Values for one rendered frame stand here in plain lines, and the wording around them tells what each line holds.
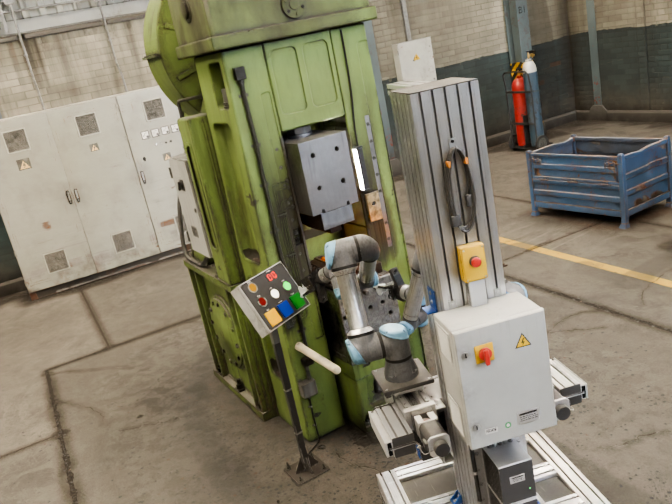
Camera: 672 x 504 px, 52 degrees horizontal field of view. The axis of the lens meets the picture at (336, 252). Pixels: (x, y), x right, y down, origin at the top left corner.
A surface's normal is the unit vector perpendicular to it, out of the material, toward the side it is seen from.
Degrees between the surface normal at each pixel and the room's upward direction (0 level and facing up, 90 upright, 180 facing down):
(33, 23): 90
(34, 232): 90
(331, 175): 90
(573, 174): 89
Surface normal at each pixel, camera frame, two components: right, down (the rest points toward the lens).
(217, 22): 0.50, 0.17
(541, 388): 0.20, 0.26
